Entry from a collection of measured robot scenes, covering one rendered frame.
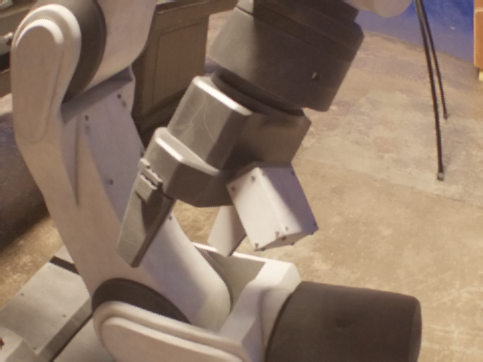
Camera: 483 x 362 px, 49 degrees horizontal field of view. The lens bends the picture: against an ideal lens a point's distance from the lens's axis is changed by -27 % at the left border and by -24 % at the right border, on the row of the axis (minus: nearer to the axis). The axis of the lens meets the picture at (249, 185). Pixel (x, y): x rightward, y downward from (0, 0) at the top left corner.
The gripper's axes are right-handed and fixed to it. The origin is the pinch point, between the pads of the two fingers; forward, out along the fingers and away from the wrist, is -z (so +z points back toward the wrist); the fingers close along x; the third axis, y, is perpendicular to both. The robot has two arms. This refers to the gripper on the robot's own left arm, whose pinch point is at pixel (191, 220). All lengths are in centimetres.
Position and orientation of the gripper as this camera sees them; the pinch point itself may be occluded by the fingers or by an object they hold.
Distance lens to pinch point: 46.0
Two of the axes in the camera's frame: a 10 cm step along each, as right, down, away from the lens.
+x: -5.5, 0.2, -8.3
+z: 4.5, -8.3, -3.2
